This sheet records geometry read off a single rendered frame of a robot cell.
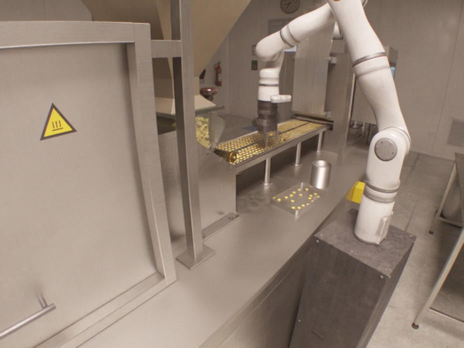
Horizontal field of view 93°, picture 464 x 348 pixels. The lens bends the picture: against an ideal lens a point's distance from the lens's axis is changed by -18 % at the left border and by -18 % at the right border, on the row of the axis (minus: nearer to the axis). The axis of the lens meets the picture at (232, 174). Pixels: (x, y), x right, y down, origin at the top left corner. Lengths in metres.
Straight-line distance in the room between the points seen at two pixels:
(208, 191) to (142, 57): 0.44
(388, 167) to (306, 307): 0.57
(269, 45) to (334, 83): 0.67
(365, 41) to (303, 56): 0.80
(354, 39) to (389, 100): 0.18
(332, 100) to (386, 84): 0.80
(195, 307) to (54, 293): 0.28
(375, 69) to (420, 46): 4.23
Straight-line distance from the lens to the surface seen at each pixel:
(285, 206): 0.91
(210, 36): 0.71
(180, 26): 0.53
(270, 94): 0.94
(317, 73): 1.47
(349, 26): 0.76
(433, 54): 4.93
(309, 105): 1.50
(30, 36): 0.40
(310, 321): 1.05
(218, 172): 0.77
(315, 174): 1.09
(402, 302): 1.90
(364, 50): 0.73
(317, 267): 0.88
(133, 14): 0.66
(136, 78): 0.46
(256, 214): 0.89
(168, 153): 0.63
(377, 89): 0.73
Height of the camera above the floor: 1.27
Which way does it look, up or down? 24 degrees down
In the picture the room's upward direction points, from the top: straight up
